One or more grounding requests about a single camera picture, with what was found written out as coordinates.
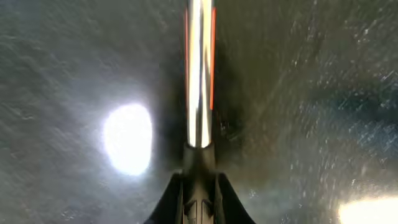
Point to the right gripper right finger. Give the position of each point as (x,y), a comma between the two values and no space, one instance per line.
(230,205)

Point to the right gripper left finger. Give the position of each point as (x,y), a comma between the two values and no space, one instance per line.
(171,205)

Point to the hammer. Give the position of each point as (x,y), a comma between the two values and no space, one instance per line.
(199,77)

